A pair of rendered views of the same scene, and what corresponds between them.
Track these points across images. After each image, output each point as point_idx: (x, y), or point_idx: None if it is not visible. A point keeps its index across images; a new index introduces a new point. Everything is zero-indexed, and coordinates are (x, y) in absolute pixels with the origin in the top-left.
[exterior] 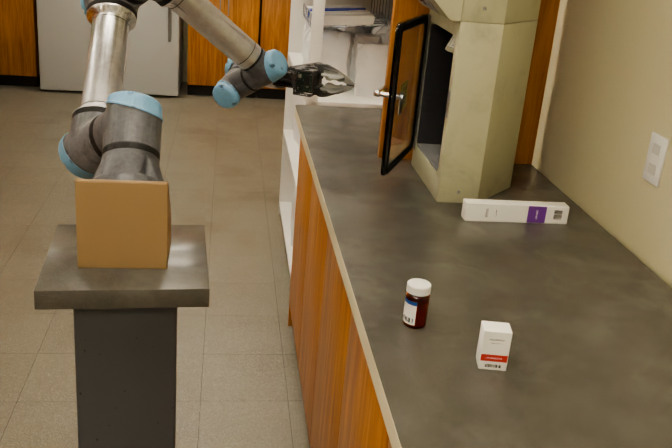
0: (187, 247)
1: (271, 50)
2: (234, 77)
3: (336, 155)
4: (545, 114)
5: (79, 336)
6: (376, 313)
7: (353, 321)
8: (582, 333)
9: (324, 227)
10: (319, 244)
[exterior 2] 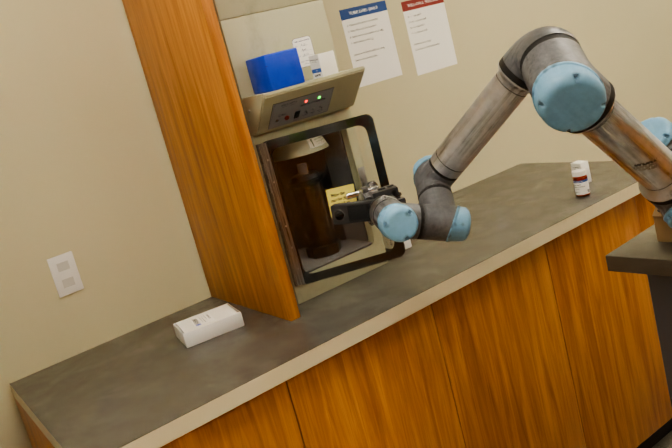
0: (647, 238)
1: (431, 155)
2: (452, 198)
3: (325, 326)
4: (192, 249)
5: None
6: (593, 199)
7: (559, 263)
8: (514, 191)
9: (420, 347)
10: (406, 391)
